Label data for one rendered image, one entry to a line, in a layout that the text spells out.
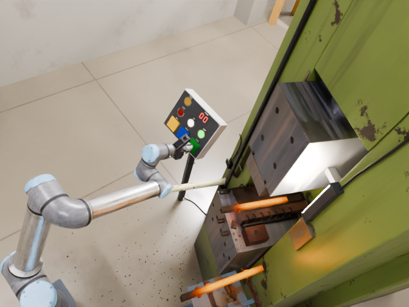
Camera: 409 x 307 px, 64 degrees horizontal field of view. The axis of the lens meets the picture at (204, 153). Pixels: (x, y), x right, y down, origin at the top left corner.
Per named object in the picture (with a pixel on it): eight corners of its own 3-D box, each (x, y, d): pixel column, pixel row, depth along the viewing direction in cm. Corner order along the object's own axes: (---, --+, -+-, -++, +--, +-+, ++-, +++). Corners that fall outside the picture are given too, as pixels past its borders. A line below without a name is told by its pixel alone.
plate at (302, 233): (295, 250, 151) (311, 237, 138) (288, 232, 156) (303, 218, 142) (299, 250, 152) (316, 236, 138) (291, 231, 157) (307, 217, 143)
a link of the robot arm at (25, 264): (13, 301, 157) (41, 204, 117) (-4, 273, 163) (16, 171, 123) (44, 285, 169) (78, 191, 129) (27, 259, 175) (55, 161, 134)
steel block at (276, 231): (218, 275, 209) (237, 253, 174) (204, 221, 229) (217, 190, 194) (294, 257, 226) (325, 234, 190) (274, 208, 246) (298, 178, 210)
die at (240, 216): (238, 226, 183) (243, 220, 176) (228, 194, 193) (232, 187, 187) (303, 213, 195) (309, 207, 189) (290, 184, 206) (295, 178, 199)
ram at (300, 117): (276, 214, 140) (320, 164, 108) (248, 142, 160) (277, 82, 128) (356, 199, 152) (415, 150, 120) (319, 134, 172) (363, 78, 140)
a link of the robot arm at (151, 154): (137, 155, 171) (145, 141, 166) (153, 152, 181) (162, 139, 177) (148, 167, 167) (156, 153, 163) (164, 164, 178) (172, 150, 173)
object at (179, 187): (165, 195, 221) (166, 191, 217) (164, 188, 224) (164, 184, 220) (225, 186, 234) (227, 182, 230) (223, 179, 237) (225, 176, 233)
